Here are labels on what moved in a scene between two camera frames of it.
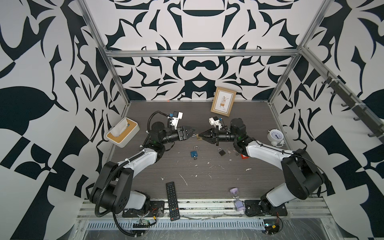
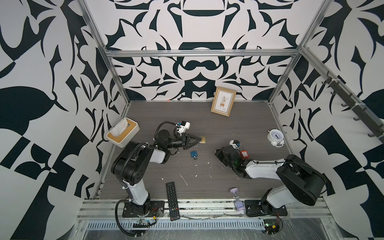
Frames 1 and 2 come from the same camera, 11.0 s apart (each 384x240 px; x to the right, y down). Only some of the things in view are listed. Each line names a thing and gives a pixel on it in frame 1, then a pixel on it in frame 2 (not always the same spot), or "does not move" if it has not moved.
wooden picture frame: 222,101 does not move
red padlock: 244,157 does not move
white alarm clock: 276,137 does not move
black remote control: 172,202 does not move
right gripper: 216,135 to 219,154
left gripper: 182,132 to 185,142
